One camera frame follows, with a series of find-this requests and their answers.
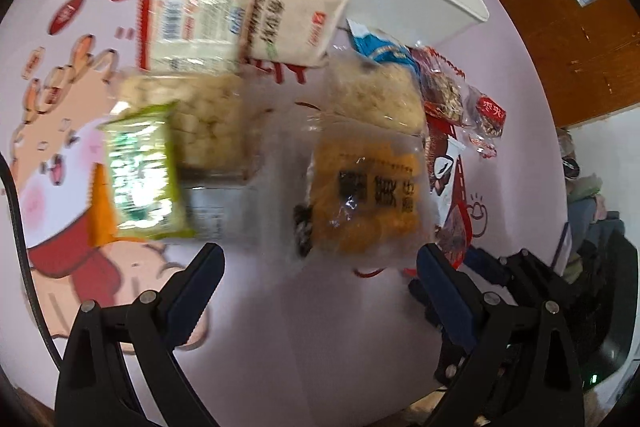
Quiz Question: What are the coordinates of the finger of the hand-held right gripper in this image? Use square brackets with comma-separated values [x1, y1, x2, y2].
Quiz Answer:
[408, 278, 442, 329]
[465, 248, 581, 311]

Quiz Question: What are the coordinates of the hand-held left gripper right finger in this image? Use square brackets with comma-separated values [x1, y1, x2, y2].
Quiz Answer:
[416, 243, 586, 427]

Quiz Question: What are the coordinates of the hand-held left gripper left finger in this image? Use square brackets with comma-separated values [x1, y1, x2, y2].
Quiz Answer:
[54, 243, 226, 427]

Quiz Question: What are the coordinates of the grey foil packet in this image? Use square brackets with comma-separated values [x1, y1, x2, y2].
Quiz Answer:
[180, 179, 262, 249]

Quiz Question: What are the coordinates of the orange snack packet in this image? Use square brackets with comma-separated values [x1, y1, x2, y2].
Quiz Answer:
[292, 117, 438, 278]

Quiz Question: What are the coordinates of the green snack packet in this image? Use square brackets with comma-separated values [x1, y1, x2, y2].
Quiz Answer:
[97, 102, 197, 240]

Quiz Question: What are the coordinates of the small red candy packet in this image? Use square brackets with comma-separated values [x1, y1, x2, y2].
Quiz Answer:
[462, 84, 508, 156]

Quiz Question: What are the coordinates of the clear pale puffs packet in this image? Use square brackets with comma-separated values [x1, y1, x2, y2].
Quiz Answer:
[115, 72, 266, 182]

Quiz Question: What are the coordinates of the red nut packet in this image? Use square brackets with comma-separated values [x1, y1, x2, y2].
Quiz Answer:
[410, 47, 468, 126]

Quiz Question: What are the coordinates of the clear rice cracker packet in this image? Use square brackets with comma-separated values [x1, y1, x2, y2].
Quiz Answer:
[320, 52, 428, 138]

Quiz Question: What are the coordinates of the blue snack packet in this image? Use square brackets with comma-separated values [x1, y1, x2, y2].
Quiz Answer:
[347, 19, 418, 72]

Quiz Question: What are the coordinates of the white red-edged snack packet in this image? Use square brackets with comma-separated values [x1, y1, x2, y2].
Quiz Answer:
[136, 0, 251, 75]

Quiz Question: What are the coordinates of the beige white snack packet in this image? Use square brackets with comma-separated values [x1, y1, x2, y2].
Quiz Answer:
[170, 0, 348, 68]

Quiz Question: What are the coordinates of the grey blue clothing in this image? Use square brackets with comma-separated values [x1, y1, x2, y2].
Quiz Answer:
[555, 127, 626, 288]

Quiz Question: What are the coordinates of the black cable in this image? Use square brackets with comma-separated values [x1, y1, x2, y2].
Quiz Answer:
[0, 159, 63, 375]

